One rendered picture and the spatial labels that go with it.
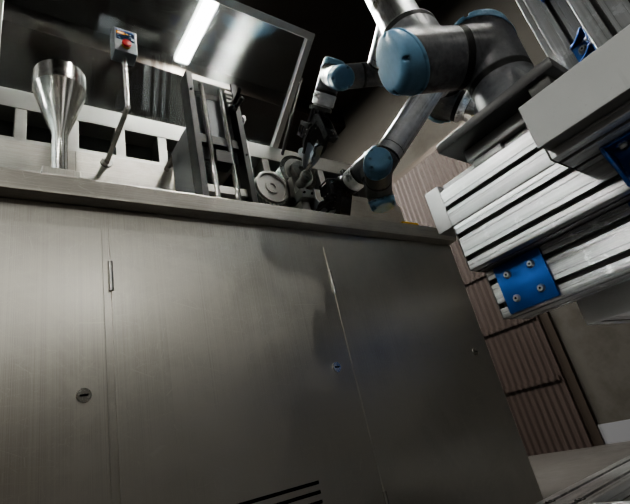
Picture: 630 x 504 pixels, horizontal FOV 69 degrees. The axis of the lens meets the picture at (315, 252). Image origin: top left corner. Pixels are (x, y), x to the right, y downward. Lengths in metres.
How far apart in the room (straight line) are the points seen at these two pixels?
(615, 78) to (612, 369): 3.10
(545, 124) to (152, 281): 0.68
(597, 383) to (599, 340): 0.29
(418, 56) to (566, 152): 0.32
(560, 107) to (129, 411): 0.76
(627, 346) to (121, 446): 3.24
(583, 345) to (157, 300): 3.21
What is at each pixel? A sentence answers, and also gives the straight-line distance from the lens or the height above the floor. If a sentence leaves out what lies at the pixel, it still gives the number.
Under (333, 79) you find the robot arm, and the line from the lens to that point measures 1.47.
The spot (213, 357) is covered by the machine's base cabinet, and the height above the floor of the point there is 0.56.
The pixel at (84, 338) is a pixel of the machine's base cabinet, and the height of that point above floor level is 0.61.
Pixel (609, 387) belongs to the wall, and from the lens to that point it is 3.69.
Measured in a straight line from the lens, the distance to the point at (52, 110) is 1.51.
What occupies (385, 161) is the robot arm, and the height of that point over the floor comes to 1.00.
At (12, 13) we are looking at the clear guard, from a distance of 1.87.
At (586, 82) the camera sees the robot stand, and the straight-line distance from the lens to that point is 0.68.
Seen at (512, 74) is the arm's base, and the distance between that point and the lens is 0.91.
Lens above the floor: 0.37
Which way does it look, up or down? 23 degrees up
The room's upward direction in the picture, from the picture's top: 13 degrees counter-clockwise
